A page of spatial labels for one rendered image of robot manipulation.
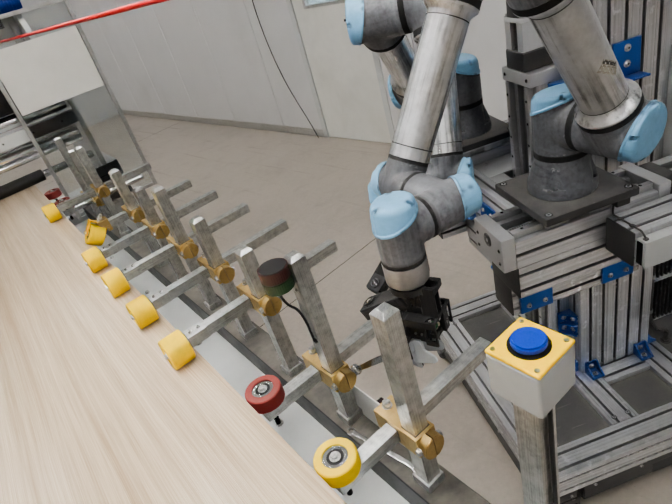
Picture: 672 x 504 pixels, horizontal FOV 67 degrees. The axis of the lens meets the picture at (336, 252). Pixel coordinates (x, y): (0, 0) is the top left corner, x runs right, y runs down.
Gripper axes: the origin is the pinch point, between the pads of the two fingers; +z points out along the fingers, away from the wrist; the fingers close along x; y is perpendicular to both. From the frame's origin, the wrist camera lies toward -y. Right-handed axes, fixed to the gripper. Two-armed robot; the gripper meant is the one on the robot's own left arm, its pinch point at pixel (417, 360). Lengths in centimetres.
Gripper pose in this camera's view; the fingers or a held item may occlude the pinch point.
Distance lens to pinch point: 101.4
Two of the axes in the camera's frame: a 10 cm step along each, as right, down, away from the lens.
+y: 8.3, 0.8, -5.5
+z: 2.5, 8.2, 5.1
